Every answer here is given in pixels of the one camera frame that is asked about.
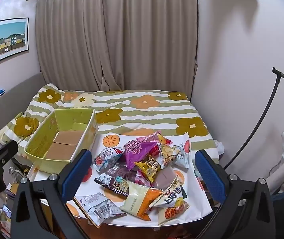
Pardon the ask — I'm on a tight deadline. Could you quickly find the pale blue snack packet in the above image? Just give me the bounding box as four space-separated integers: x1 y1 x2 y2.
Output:
172 143 190 170

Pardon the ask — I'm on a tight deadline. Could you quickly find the grey blue snack packet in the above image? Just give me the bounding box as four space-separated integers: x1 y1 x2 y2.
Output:
92 147 126 172

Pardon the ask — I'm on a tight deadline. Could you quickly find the floral striped blanket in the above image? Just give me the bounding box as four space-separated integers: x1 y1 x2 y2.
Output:
0 83 218 165

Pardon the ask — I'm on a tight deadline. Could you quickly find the yellow black snack packet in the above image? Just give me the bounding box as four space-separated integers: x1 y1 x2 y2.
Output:
134 156 162 183

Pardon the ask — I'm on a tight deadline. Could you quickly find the white fruit-print tablecloth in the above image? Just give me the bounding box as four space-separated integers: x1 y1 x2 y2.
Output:
28 133 213 227

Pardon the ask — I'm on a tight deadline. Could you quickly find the dark cartoon snack packet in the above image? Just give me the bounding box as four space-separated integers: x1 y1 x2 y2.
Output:
94 173 130 197

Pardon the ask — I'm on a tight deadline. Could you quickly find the purple snack packet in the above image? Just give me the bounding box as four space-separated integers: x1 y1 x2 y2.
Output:
124 139 158 171

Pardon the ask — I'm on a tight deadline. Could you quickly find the cream orange snack packet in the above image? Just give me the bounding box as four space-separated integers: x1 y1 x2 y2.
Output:
119 180 163 221

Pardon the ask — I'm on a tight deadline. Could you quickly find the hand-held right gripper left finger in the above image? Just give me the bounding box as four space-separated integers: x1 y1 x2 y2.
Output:
10 149 93 239

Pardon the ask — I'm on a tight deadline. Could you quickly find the clear purple bread packet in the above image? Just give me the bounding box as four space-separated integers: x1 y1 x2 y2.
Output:
150 166 182 188
104 164 139 180

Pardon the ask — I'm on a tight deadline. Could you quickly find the green cardboard box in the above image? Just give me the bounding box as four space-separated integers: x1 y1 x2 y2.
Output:
23 108 98 175

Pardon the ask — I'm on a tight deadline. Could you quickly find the pink white snack packet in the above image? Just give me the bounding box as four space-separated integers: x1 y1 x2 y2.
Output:
135 131 163 146

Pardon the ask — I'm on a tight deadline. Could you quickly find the white grey snack packet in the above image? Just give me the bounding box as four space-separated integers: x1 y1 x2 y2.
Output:
74 192 127 228

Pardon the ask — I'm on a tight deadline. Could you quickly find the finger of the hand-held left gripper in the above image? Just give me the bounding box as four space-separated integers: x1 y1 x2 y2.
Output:
0 139 19 173

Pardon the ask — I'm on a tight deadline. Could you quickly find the white yellow snack packet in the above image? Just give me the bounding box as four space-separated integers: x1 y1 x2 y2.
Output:
148 174 191 226

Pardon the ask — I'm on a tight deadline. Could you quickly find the clear biscuit packet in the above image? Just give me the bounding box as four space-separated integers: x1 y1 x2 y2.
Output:
157 143 180 166

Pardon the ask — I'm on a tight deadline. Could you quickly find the grey padded headboard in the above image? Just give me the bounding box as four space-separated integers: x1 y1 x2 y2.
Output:
0 73 45 140

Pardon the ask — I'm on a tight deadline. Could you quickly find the magenta snack packet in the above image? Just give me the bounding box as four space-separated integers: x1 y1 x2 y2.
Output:
134 172 152 187

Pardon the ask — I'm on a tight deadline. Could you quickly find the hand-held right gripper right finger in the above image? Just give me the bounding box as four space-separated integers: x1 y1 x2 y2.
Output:
189 151 274 239

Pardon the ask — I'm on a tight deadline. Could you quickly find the framed wall poster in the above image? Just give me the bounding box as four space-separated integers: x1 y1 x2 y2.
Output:
0 17 30 69

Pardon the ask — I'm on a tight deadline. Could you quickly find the glass jar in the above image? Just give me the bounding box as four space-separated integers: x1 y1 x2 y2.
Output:
8 168 25 181

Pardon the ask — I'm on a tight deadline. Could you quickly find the beige curtain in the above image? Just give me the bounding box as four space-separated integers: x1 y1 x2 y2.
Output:
35 0 198 97

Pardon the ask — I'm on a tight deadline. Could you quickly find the black lamp stand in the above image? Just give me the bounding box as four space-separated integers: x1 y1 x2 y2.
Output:
223 67 284 170

